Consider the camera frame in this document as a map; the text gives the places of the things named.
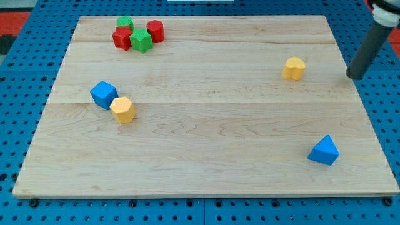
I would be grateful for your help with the wooden board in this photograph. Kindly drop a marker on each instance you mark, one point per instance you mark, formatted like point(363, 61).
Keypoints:
point(214, 117)

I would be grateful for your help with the red star block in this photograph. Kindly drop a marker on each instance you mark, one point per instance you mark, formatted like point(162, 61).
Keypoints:
point(121, 38)

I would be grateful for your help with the green star block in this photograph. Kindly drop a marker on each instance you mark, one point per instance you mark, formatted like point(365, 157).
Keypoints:
point(141, 40)

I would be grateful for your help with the blue triangle block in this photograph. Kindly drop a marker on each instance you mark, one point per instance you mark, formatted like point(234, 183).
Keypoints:
point(325, 151)

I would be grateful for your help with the red cylinder block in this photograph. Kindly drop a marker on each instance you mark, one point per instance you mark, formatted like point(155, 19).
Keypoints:
point(156, 29)

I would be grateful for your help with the green cylinder block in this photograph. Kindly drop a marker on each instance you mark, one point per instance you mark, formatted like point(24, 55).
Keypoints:
point(125, 21)

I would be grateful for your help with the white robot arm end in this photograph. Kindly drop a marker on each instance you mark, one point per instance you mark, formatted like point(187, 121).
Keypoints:
point(385, 12)

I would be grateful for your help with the blue cube block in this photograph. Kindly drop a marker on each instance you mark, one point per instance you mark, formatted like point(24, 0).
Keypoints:
point(103, 94)

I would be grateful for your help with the yellow heart block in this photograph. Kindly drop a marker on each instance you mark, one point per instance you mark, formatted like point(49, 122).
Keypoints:
point(294, 69)

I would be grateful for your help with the yellow hexagon block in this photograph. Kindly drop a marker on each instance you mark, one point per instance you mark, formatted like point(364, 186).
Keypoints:
point(123, 110)

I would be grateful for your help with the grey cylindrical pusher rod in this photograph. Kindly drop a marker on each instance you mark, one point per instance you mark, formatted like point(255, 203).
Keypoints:
point(369, 48)

